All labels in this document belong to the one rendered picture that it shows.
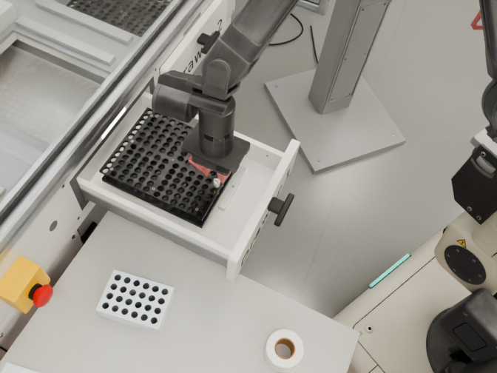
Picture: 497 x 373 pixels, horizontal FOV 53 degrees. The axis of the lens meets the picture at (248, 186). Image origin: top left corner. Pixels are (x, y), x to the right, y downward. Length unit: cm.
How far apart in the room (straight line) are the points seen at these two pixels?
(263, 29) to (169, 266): 53
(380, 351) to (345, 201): 70
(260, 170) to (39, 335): 53
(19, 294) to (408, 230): 153
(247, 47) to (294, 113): 149
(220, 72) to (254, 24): 8
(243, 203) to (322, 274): 92
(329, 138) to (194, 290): 128
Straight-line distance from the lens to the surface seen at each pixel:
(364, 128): 222
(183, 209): 93
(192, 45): 117
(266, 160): 104
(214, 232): 98
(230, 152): 84
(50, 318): 104
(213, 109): 75
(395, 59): 260
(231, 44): 72
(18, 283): 91
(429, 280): 169
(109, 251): 106
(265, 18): 71
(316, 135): 214
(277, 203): 93
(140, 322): 97
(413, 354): 159
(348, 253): 195
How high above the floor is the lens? 173
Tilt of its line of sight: 60 degrees down
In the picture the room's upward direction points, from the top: 9 degrees clockwise
